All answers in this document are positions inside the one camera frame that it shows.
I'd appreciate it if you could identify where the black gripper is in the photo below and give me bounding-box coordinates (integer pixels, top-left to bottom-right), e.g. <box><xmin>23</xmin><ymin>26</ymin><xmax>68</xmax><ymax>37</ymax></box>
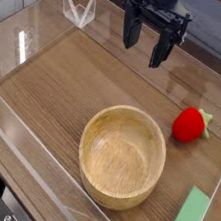
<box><xmin>123</xmin><ymin>0</ymin><xmax>193</xmax><ymax>69</ymax></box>

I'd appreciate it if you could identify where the red plush strawberry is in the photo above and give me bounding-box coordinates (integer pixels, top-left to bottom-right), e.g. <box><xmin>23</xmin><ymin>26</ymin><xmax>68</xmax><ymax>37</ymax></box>
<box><xmin>171</xmin><ymin>107</ymin><xmax>214</xmax><ymax>143</ymax></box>

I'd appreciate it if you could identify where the wooden bowl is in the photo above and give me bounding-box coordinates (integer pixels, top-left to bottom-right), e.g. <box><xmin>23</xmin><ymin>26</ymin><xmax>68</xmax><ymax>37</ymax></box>
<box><xmin>78</xmin><ymin>105</ymin><xmax>167</xmax><ymax>211</ymax></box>

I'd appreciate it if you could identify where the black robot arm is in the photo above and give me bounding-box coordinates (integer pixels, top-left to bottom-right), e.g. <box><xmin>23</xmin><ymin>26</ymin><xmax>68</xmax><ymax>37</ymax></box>
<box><xmin>123</xmin><ymin>0</ymin><xmax>193</xmax><ymax>69</ymax></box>

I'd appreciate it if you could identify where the clear acrylic front panel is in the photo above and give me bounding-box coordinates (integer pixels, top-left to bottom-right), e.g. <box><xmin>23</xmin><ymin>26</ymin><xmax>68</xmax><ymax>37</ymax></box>
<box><xmin>0</xmin><ymin>96</ymin><xmax>110</xmax><ymax>221</ymax></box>

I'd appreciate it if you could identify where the clear acrylic corner bracket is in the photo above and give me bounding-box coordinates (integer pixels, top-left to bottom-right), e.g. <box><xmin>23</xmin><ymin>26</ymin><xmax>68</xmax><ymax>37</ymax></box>
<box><xmin>62</xmin><ymin>0</ymin><xmax>97</xmax><ymax>29</ymax></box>

